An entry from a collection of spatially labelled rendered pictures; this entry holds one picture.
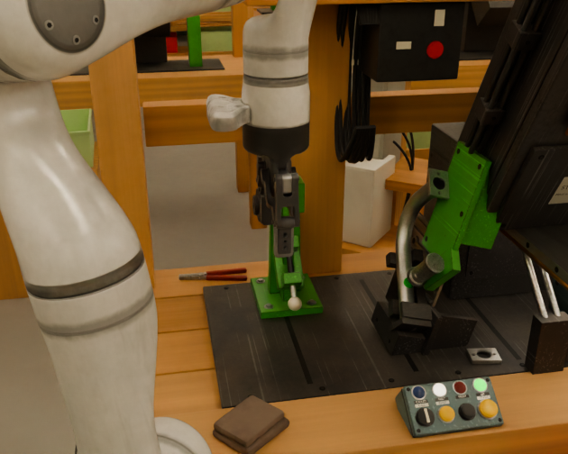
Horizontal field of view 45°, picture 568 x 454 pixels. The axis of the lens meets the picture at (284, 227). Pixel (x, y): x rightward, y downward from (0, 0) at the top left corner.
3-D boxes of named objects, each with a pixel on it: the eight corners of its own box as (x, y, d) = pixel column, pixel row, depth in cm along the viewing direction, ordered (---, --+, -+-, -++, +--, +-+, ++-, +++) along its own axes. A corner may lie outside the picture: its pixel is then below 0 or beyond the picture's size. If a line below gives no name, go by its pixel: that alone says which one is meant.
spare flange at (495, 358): (494, 350, 129) (495, 348, 129) (501, 363, 125) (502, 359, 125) (465, 351, 129) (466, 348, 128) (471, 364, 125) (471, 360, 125)
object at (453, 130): (578, 288, 151) (608, 140, 137) (447, 302, 146) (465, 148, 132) (535, 252, 167) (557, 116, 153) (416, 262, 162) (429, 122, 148)
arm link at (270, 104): (205, 112, 79) (202, 58, 76) (300, 107, 81) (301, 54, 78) (212, 134, 71) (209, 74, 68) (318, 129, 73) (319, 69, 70)
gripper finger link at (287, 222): (276, 209, 76) (276, 250, 78) (281, 220, 73) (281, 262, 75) (289, 208, 76) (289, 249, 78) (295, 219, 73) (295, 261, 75)
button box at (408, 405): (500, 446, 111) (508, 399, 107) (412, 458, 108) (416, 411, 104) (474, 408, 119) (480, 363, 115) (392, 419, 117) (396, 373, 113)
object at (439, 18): (459, 79, 136) (467, 1, 130) (377, 83, 134) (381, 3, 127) (435, 68, 147) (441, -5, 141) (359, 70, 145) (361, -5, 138)
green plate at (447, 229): (484, 276, 124) (527, 169, 117) (443, 270, 122) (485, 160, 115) (458, 249, 134) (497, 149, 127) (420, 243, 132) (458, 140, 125)
